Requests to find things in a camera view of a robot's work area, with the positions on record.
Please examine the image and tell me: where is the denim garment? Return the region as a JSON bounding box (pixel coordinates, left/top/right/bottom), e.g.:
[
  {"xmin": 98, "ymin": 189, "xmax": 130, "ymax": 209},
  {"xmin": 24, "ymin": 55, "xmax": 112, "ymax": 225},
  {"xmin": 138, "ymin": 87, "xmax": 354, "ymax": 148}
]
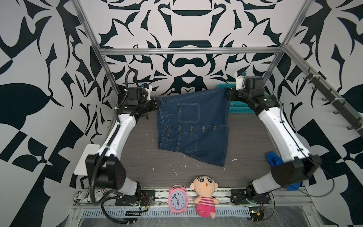
[{"xmin": 157, "ymin": 88, "xmax": 230, "ymax": 167}]

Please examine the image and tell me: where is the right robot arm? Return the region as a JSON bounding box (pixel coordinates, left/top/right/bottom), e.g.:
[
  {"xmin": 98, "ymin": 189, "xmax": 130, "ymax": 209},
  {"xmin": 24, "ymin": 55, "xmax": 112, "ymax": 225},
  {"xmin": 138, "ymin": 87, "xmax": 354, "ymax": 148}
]
[{"xmin": 229, "ymin": 75, "xmax": 321, "ymax": 198}]

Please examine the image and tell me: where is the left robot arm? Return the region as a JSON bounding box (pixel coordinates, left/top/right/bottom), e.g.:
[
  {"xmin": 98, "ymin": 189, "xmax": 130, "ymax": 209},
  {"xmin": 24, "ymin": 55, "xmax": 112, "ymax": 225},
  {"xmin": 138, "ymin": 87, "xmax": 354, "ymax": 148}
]
[{"xmin": 84, "ymin": 84, "xmax": 158, "ymax": 204}]

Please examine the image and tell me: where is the teal plastic basket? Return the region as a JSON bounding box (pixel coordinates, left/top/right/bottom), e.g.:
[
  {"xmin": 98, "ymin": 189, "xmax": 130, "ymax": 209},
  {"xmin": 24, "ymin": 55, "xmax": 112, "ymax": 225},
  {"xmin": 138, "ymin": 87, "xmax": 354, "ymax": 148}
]
[{"xmin": 217, "ymin": 83, "xmax": 254, "ymax": 114}]

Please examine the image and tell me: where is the blue cloth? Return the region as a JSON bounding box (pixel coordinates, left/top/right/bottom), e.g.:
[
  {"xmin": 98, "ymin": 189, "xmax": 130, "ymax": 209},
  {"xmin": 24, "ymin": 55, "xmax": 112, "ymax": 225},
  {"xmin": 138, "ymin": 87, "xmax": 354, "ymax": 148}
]
[{"xmin": 266, "ymin": 151, "xmax": 284, "ymax": 166}]

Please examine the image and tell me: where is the white rectangular panel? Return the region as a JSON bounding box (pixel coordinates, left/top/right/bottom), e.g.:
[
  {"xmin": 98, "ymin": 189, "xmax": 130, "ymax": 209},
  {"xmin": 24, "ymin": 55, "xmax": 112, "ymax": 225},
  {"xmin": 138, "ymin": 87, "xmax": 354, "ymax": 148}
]
[{"xmin": 73, "ymin": 144, "xmax": 100, "ymax": 176}]

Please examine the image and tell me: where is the pink alarm clock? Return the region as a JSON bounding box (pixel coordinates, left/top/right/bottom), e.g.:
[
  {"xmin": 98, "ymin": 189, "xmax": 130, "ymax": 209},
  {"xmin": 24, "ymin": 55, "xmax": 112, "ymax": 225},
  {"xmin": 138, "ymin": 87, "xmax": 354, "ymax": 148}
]
[{"xmin": 168, "ymin": 185, "xmax": 189, "ymax": 214}]

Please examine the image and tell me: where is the plush doll pink shirt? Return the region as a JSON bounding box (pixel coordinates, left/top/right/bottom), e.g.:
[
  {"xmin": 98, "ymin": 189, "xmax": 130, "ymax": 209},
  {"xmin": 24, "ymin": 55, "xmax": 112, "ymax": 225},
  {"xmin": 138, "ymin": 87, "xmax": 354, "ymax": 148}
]
[{"xmin": 190, "ymin": 176, "xmax": 220, "ymax": 218}]

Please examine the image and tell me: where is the folded newspaper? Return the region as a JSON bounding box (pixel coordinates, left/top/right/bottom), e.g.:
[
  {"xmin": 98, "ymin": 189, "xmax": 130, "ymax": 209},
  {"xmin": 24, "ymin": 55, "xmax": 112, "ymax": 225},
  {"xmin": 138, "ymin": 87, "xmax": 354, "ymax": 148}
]
[{"xmin": 73, "ymin": 189, "xmax": 108, "ymax": 205}]

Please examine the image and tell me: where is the small circuit board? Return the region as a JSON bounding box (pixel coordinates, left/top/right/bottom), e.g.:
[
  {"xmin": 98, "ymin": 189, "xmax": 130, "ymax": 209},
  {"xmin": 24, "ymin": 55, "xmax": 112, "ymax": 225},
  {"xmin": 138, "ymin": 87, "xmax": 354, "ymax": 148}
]
[{"xmin": 248, "ymin": 207, "xmax": 264, "ymax": 222}]

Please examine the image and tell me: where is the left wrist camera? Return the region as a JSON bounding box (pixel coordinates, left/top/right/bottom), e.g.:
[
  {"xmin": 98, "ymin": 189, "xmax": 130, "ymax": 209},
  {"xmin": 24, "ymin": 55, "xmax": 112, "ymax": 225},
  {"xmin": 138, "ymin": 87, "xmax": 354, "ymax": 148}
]
[{"xmin": 141, "ymin": 83, "xmax": 152, "ymax": 101}]

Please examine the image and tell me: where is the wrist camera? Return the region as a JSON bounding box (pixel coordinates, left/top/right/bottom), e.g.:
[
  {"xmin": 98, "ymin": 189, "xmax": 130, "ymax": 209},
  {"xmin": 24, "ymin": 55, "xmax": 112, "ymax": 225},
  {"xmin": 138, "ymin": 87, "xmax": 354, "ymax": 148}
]
[
  {"xmin": 235, "ymin": 75, "xmax": 246, "ymax": 90},
  {"xmin": 141, "ymin": 83, "xmax": 152, "ymax": 101}
]

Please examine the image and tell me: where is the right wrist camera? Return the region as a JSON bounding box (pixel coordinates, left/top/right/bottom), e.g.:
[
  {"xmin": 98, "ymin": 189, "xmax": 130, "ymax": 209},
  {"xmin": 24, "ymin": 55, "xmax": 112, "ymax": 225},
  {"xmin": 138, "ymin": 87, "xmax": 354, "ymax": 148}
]
[{"xmin": 235, "ymin": 75, "xmax": 246, "ymax": 90}]

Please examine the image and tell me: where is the grey wall hook rail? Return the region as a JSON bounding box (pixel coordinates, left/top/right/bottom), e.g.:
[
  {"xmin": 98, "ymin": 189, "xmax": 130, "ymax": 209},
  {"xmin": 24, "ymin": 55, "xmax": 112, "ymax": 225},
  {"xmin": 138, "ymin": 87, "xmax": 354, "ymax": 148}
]
[{"xmin": 304, "ymin": 67, "xmax": 363, "ymax": 137}]

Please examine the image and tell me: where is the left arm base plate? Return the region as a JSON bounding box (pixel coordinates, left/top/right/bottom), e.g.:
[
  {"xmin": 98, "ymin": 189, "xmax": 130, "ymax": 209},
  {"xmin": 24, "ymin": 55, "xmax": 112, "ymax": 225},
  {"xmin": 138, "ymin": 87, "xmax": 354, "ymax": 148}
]
[{"xmin": 115, "ymin": 190, "xmax": 156, "ymax": 206}]

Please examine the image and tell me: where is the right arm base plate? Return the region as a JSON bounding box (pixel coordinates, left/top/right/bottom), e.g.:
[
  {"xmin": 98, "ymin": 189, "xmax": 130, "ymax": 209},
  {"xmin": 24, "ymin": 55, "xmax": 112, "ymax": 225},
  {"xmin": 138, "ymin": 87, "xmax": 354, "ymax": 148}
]
[{"xmin": 230, "ymin": 189, "xmax": 271, "ymax": 205}]

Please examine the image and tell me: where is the black corrugated cable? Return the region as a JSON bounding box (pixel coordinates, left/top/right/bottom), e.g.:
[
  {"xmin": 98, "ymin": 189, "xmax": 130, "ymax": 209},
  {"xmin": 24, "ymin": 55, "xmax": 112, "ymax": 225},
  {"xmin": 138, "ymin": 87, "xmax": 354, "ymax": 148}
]
[{"xmin": 89, "ymin": 147, "xmax": 148, "ymax": 225}]

